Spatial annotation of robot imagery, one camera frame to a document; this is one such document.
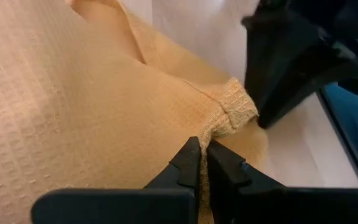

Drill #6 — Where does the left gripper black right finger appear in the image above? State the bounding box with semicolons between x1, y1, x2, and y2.
206;140;358;224

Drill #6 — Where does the black metal table frame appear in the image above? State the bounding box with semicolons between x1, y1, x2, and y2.
318;88;358;189

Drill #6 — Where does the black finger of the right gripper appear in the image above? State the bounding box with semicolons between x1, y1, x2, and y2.
242;7;347;128

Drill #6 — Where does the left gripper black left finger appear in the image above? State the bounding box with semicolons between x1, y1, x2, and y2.
31;136;201;224

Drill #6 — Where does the yellow waffle weave towel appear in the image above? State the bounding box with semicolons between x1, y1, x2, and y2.
0;0;269;224

